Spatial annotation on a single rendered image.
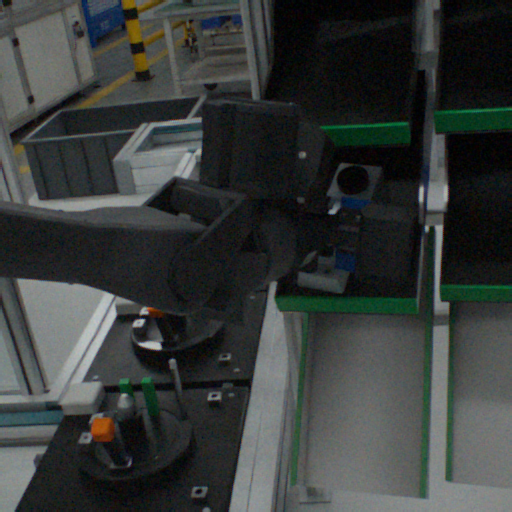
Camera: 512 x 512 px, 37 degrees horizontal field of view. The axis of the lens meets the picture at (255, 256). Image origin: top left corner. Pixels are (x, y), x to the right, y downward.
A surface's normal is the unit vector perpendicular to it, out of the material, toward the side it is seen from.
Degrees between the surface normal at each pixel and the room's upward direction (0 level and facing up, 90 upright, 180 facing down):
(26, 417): 0
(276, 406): 0
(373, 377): 45
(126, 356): 0
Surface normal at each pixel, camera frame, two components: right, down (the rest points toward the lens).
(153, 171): -0.11, 0.44
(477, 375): -0.29, -0.31
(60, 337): -0.13, -0.89
